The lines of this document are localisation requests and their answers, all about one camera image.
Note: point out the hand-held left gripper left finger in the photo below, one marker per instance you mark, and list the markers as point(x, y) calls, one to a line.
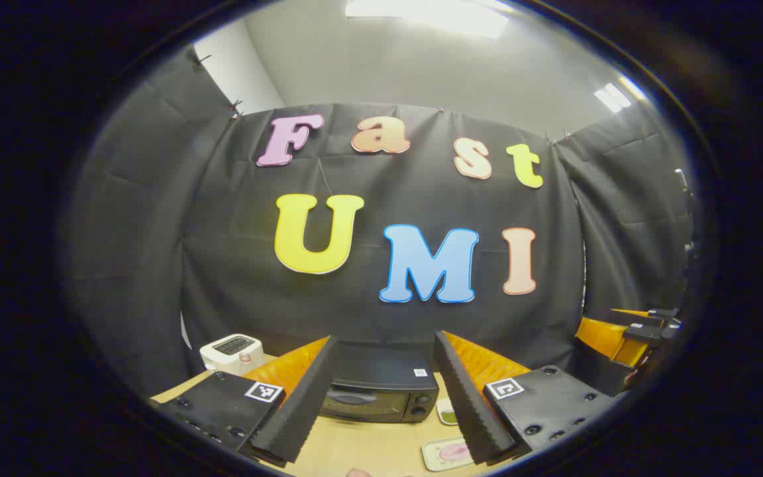
point(302, 404)

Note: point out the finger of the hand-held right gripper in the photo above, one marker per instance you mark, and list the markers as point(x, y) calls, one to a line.
point(610, 338)
point(661, 313)

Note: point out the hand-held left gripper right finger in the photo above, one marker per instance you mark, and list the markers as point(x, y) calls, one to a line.
point(464, 397)

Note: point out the pink ham slice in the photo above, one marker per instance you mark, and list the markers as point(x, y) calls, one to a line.
point(454, 452)

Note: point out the small ceiling light panel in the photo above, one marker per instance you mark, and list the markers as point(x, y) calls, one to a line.
point(612, 97)

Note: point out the white rectangular plate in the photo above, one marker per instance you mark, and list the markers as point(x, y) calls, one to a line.
point(433, 457)

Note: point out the white divided bean dish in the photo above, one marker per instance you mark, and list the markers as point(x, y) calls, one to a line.
point(448, 412)

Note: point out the black electric oven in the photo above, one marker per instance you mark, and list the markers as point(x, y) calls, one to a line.
point(381, 381)

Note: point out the white toaster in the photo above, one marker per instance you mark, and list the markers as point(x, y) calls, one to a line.
point(230, 354)

